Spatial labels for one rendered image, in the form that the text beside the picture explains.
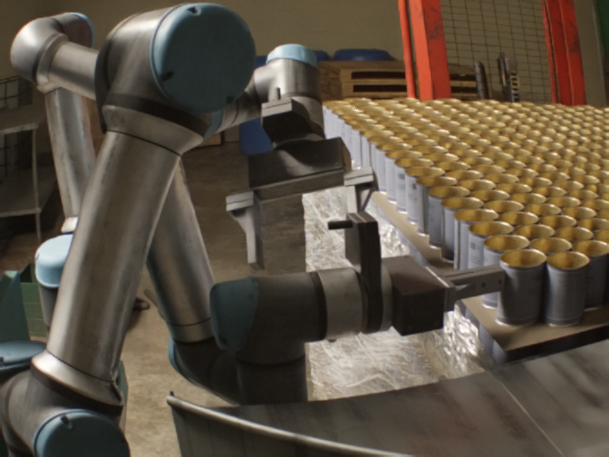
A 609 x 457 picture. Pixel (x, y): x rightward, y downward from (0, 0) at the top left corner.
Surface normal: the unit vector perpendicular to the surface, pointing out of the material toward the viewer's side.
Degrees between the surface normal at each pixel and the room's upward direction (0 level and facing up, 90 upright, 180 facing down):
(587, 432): 0
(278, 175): 52
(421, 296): 92
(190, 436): 90
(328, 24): 90
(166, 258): 100
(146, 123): 116
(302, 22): 90
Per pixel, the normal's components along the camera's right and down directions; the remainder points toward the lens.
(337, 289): 0.13, -0.50
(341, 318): 0.22, 0.32
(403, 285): -0.04, -0.96
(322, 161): -0.30, -0.42
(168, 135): 0.20, 0.74
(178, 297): -0.11, 0.40
